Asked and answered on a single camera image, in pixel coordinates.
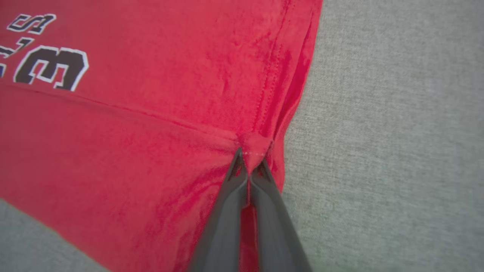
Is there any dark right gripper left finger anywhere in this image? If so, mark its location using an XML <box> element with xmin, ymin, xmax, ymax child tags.
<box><xmin>188</xmin><ymin>147</ymin><xmax>251</xmax><ymax>272</ymax></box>

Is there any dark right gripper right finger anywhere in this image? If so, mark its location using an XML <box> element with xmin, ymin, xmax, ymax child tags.
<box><xmin>249</xmin><ymin>156</ymin><xmax>313</xmax><ymax>272</ymax></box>

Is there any red basketball jersey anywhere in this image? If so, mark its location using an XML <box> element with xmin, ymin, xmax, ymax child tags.
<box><xmin>0</xmin><ymin>0</ymin><xmax>324</xmax><ymax>272</ymax></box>

